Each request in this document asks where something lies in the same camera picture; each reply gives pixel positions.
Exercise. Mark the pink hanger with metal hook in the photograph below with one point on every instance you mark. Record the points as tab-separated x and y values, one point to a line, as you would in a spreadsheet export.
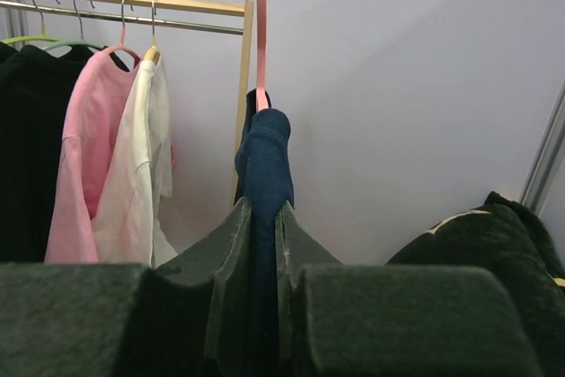
110	51

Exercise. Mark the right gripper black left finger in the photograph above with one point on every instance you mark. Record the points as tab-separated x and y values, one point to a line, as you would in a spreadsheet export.
121	319

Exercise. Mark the black t shirt far left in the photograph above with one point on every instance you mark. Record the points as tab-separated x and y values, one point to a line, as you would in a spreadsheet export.
7	53

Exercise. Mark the yellow hanger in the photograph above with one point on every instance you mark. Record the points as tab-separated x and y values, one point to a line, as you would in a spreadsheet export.
153	54

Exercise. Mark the pink plastic hanger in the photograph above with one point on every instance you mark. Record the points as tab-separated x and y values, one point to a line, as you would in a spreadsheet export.
261	95

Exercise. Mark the white t shirt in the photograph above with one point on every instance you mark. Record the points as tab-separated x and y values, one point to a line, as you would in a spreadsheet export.
126	227

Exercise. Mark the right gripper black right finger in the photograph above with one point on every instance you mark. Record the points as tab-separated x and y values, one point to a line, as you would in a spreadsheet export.
338	320

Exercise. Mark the navy blue t shirt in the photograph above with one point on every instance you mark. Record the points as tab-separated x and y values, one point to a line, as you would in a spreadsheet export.
264	178

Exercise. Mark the black t shirt with print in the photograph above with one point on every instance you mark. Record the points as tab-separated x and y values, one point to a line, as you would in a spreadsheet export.
35	92

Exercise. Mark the pink t shirt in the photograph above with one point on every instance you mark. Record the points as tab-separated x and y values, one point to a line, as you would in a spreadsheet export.
89	137

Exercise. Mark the black floral plush blanket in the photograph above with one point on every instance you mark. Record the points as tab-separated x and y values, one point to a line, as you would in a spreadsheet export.
512	243

